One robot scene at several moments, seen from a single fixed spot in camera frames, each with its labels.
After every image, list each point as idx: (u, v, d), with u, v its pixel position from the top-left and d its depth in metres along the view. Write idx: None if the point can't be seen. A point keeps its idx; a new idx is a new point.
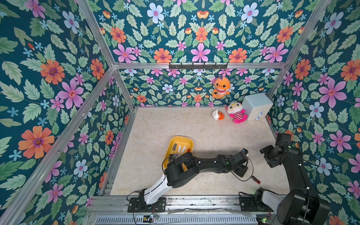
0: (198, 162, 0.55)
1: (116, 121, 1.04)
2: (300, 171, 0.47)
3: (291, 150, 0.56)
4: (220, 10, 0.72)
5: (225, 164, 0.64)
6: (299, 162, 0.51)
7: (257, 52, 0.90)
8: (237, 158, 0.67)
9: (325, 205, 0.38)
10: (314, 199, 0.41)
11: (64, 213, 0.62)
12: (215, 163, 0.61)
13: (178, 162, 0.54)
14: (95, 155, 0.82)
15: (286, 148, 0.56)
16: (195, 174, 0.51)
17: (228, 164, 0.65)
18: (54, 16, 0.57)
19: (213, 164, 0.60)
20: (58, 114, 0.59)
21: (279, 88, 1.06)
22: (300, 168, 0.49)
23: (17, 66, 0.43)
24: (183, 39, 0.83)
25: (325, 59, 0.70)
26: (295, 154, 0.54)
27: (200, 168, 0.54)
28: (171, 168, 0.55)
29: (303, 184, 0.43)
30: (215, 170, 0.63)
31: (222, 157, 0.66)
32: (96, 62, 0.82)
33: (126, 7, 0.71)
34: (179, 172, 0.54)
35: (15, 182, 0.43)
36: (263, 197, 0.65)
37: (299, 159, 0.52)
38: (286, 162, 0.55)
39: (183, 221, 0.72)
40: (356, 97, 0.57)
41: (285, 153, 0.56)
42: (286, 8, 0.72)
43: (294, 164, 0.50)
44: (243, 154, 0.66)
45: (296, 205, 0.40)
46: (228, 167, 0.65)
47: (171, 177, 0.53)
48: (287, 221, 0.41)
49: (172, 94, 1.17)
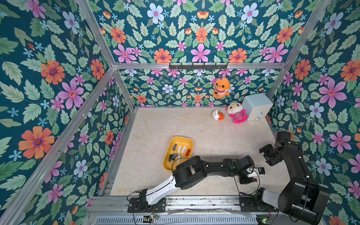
0: (206, 166, 0.57)
1: (116, 121, 1.04)
2: (300, 163, 0.49)
3: (291, 144, 0.58)
4: (220, 10, 0.72)
5: (231, 168, 0.66)
6: (299, 154, 0.53)
7: (257, 52, 0.90)
8: (243, 162, 0.70)
9: (325, 192, 0.40)
10: (314, 187, 0.43)
11: (64, 213, 0.62)
12: (222, 167, 0.63)
13: (186, 165, 0.58)
14: (95, 156, 0.82)
15: (286, 144, 0.58)
16: (203, 177, 0.54)
17: (235, 169, 0.67)
18: (54, 16, 0.57)
19: (219, 168, 0.61)
20: (58, 114, 0.59)
21: (279, 88, 1.06)
22: (300, 160, 0.50)
23: (17, 66, 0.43)
24: (183, 39, 0.83)
25: (325, 59, 0.70)
26: (295, 148, 0.56)
27: (208, 172, 0.56)
28: (179, 170, 0.58)
29: (303, 174, 0.44)
30: (221, 174, 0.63)
31: (228, 161, 0.69)
32: (96, 62, 0.82)
33: (126, 8, 0.72)
34: (188, 175, 0.57)
35: (16, 182, 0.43)
36: (264, 195, 0.65)
37: (299, 152, 0.54)
38: (286, 156, 0.57)
39: (183, 221, 0.72)
40: (356, 97, 0.57)
41: (285, 148, 0.59)
42: (286, 8, 0.72)
43: (294, 157, 0.52)
44: (250, 159, 0.68)
45: (296, 192, 0.41)
46: (233, 171, 0.68)
47: (179, 179, 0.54)
48: (288, 209, 0.42)
49: (172, 94, 1.17)
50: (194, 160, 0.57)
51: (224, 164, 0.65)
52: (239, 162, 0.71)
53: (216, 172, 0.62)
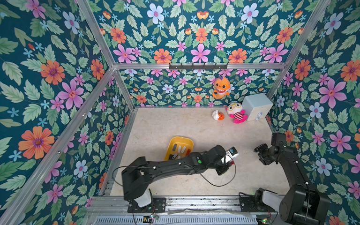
0: (153, 168, 0.46)
1: (116, 121, 1.04)
2: (297, 169, 0.48)
3: (287, 148, 0.58)
4: (220, 10, 0.72)
5: (196, 163, 0.55)
6: (295, 159, 0.52)
7: (257, 52, 0.90)
8: (212, 155, 0.58)
9: (325, 198, 0.39)
10: (314, 193, 0.42)
11: (64, 213, 0.62)
12: (180, 165, 0.51)
13: (130, 169, 0.47)
14: (95, 156, 0.82)
15: (281, 148, 0.58)
16: (145, 182, 0.42)
17: (201, 163, 0.56)
18: (54, 17, 0.57)
19: (176, 167, 0.50)
20: (58, 115, 0.59)
21: (279, 88, 1.06)
22: (297, 165, 0.50)
23: (17, 66, 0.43)
24: (183, 39, 0.84)
25: (325, 59, 0.70)
26: (290, 152, 0.56)
27: (156, 175, 0.45)
28: (123, 178, 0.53)
29: (302, 180, 0.44)
30: (183, 172, 0.53)
31: (192, 156, 0.57)
32: (96, 62, 0.82)
33: (126, 8, 0.72)
34: (132, 180, 0.46)
35: (15, 183, 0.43)
36: (263, 196, 0.65)
37: (295, 156, 0.54)
38: (282, 161, 0.57)
39: (183, 221, 0.71)
40: (356, 97, 0.57)
41: (281, 153, 0.58)
42: (286, 8, 0.72)
43: (290, 161, 0.52)
44: (218, 149, 0.56)
45: (298, 200, 0.41)
46: (199, 166, 0.55)
47: (124, 189, 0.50)
48: (290, 219, 0.41)
49: (172, 94, 1.17)
50: (137, 163, 0.46)
51: (185, 160, 0.54)
52: (207, 155, 0.60)
53: (170, 170, 0.48)
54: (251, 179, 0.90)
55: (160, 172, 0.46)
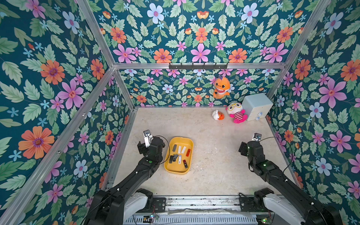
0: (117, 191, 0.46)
1: (116, 121, 1.04)
2: (291, 187, 0.49)
3: (267, 167, 0.59)
4: (220, 10, 0.72)
5: (148, 164, 0.61)
6: (283, 177, 0.53)
7: (257, 52, 0.90)
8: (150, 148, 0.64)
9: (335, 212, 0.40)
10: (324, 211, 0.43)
11: (64, 213, 0.62)
12: (138, 173, 0.55)
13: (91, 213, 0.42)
14: (95, 156, 0.82)
15: (265, 169, 0.58)
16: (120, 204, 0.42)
17: (153, 161, 0.63)
18: (54, 16, 0.57)
19: (136, 176, 0.53)
20: (58, 114, 0.59)
21: (279, 88, 1.06)
22: (288, 182, 0.51)
23: (17, 66, 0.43)
24: (183, 39, 0.83)
25: (325, 59, 0.70)
26: (273, 170, 0.57)
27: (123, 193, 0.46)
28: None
29: (307, 201, 0.44)
30: (145, 178, 0.58)
31: (143, 161, 0.62)
32: (96, 62, 0.82)
33: (126, 8, 0.72)
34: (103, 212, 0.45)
35: (16, 182, 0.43)
36: (266, 205, 0.64)
37: (280, 173, 0.55)
38: (274, 182, 0.56)
39: (183, 221, 0.72)
40: (356, 97, 0.57)
41: (268, 174, 0.58)
42: (286, 8, 0.72)
43: (281, 182, 0.52)
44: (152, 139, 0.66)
45: None
46: (153, 164, 0.62)
47: None
48: None
49: (172, 94, 1.17)
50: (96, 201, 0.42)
51: (139, 168, 0.58)
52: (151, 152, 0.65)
53: (136, 182, 0.52)
54: (251, 179, 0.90)
55: (126, 189, 0.48)
